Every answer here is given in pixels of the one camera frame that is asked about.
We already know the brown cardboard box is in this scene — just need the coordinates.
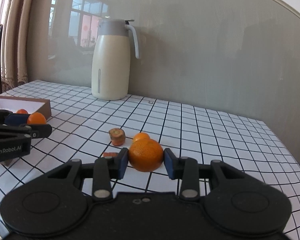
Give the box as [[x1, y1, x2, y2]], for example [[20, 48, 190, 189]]
[[0, 95, 51, 120]]

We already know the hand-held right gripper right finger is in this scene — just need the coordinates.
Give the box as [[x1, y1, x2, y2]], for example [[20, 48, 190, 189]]
[[164, 148, 260, 202]]

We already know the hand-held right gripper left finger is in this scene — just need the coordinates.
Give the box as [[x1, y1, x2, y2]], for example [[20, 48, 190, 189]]
[[32, 148, 129, 202]]

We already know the cream thermos jug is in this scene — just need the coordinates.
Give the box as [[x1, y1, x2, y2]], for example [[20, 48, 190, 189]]
[[91, 19, 141, 101]]

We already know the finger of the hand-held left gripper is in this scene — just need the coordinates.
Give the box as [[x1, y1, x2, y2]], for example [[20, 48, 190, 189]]
[[0, 106, 32, 126], [0, 124, 52, 139]]

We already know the large orange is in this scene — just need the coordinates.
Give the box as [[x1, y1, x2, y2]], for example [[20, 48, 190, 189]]
[[128, 138, 164, 172]]

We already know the white checked tablecloth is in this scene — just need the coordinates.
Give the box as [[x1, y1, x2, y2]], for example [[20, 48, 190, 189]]
[[0, 80, 300, 240]]

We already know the beige curtain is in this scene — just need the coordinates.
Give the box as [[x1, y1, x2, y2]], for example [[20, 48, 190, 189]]
[[1, 0, 37, 92]]

